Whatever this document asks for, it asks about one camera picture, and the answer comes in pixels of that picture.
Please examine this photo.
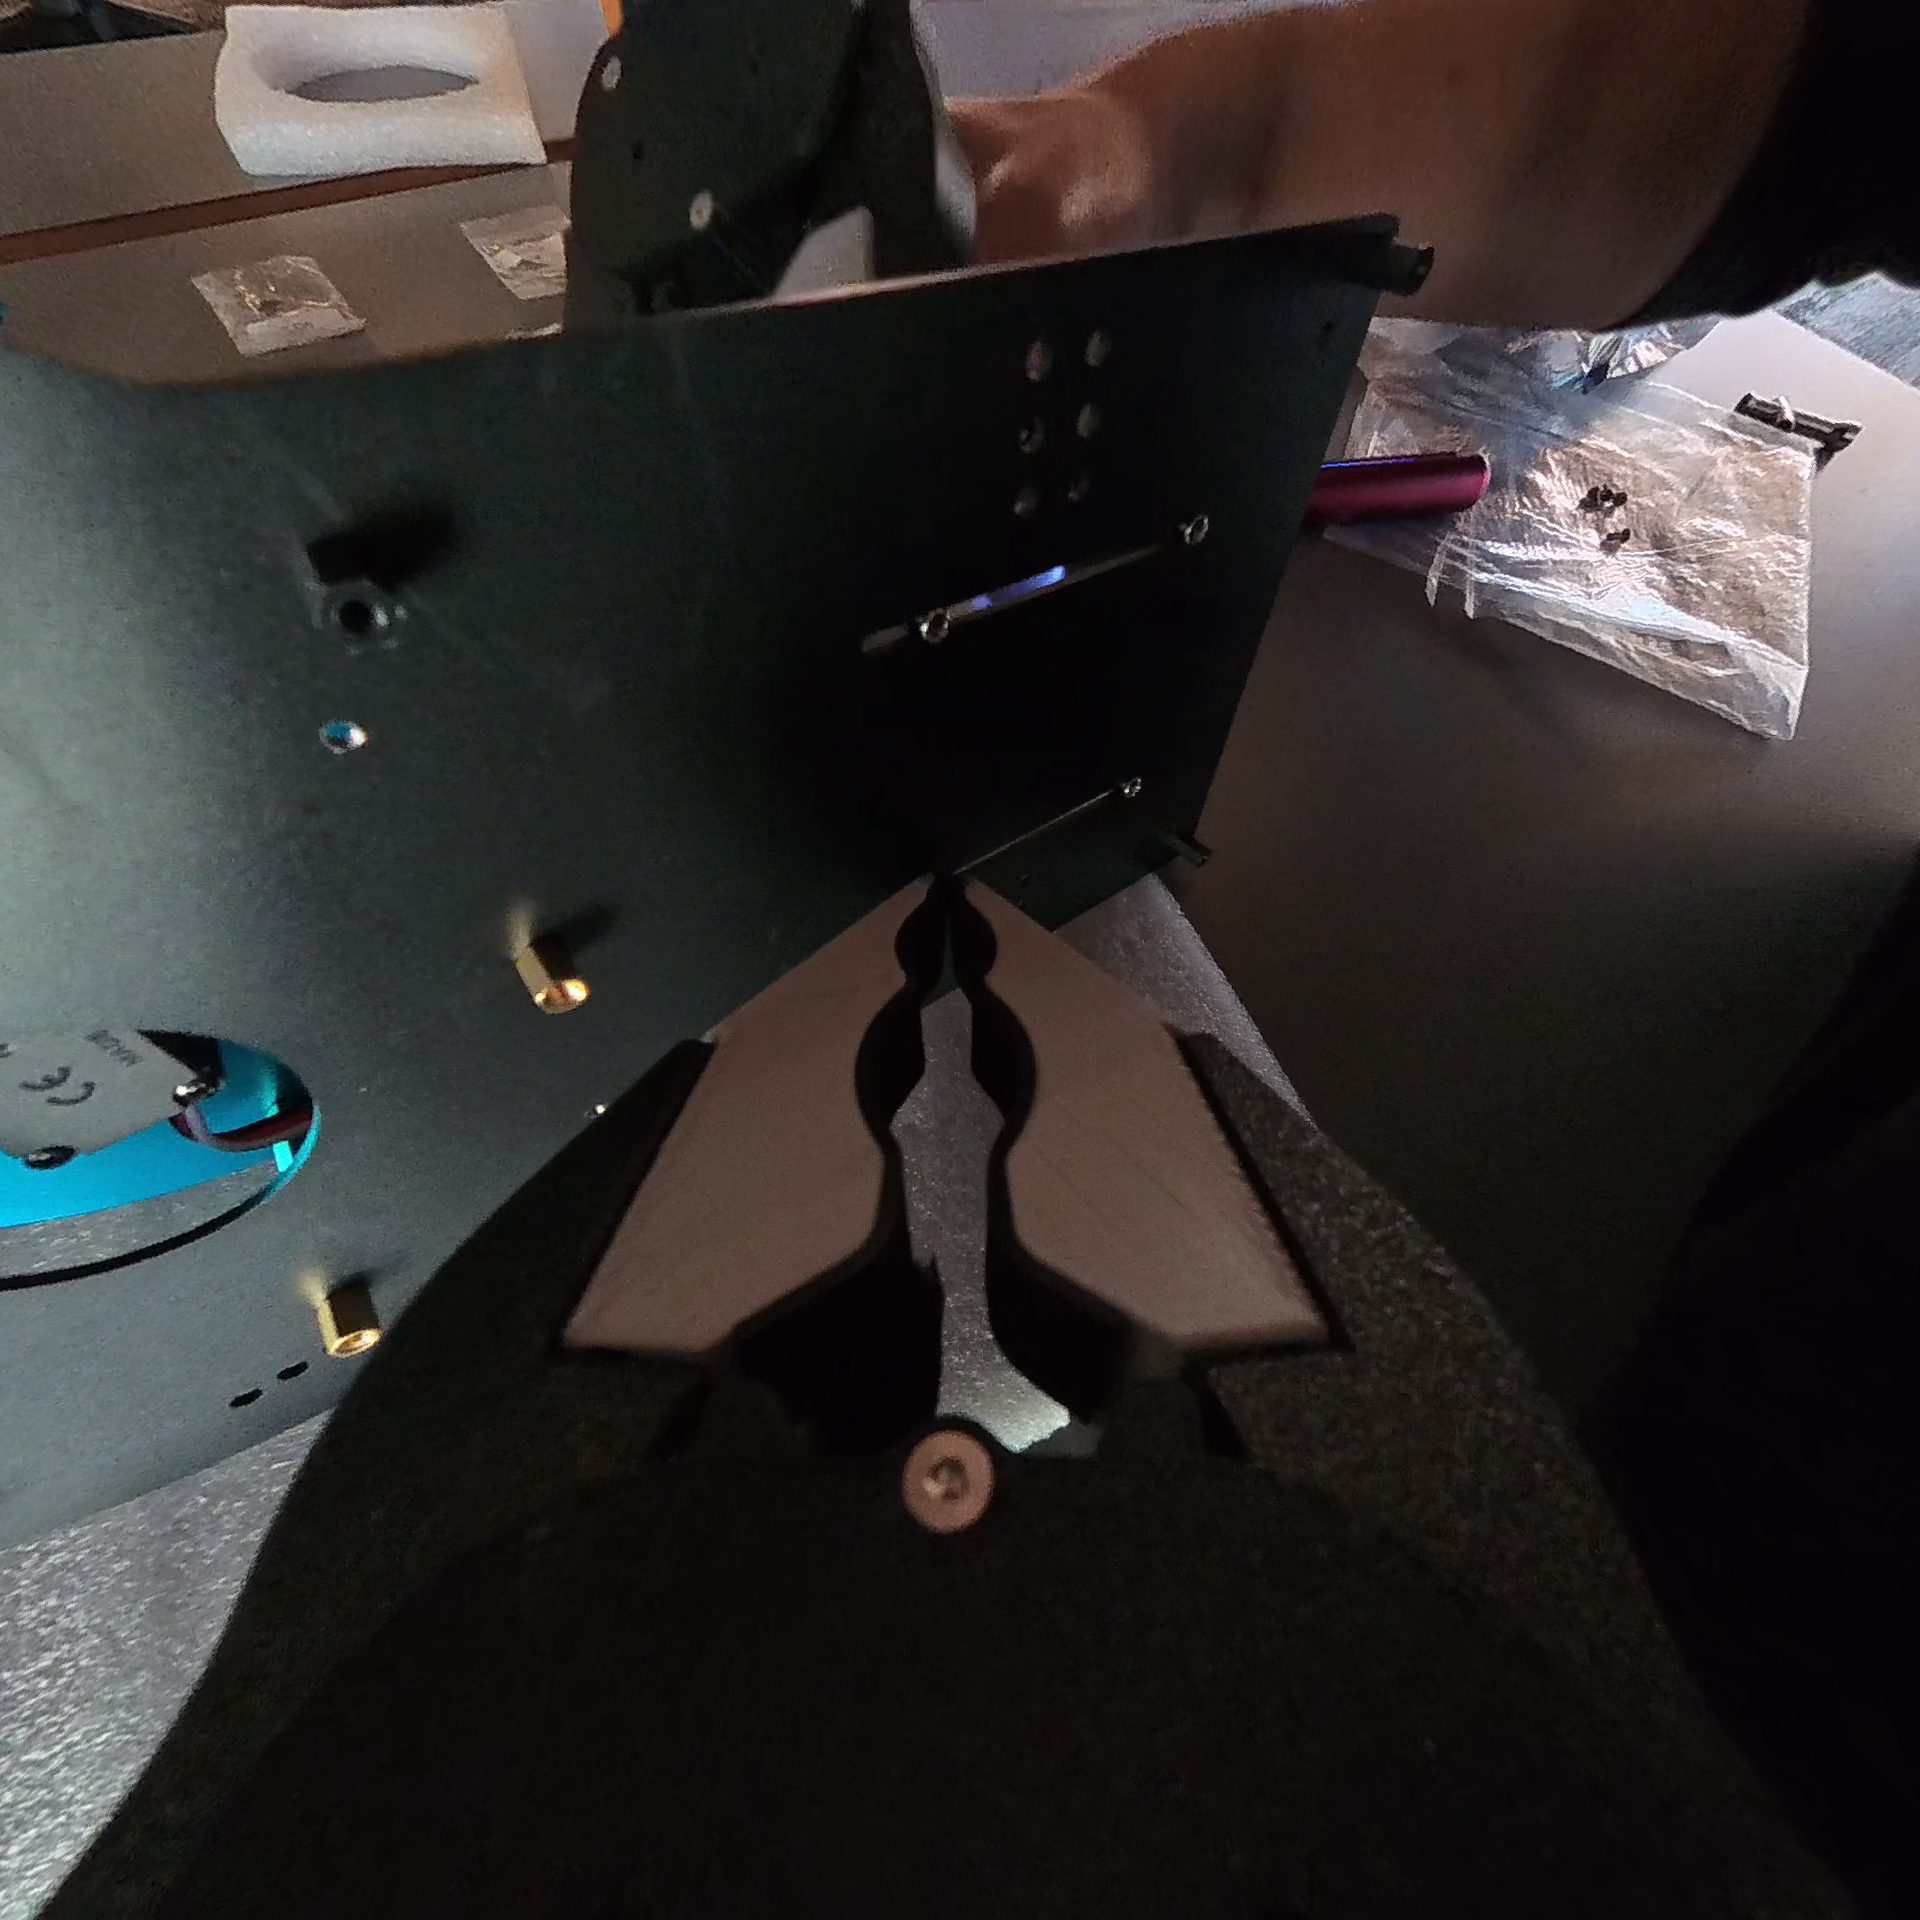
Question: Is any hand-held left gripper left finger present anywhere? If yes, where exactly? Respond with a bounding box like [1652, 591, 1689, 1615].
[564, 872, 946, 1353]

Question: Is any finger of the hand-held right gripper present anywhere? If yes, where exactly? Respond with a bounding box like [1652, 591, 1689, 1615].
[773, 207, 882, 294]

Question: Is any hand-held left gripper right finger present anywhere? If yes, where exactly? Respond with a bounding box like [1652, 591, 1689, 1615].
[943, 872, 1340, 1359]

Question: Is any blue hobby robot arm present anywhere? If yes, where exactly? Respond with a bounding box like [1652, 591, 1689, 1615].
[0, 216, 1426, 1547]

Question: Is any red metal screwdriver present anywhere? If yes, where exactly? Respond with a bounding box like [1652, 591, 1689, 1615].
[1302, 451, 1490, 528]

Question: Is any person's right forearm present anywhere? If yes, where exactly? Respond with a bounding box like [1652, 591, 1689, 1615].
[1230, 0, 1825, 331]

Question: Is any grey desk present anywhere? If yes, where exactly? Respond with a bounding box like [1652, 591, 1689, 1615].
[0, 0, 1920, 1502]

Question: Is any person's right hand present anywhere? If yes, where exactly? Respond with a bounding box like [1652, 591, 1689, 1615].
[948, 40, 1265, 269]

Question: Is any small clear parts bag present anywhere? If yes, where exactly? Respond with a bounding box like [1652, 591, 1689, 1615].
[458, 200, 577, 302]
[193, 255, 366, 357]

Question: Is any white foam sheet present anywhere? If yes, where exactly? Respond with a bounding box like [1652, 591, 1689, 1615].
[0, 884, 1321, 1920]

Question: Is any white foam block with hole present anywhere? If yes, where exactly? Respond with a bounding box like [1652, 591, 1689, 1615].
[215, 0, 549, 182]

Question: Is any large clear plastic bag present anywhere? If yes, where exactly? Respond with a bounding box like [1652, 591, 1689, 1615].
[1411, 391, 1862, 745]

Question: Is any small black metal bracket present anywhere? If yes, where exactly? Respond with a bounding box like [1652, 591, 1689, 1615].
[1732, 393, 1862, 452]

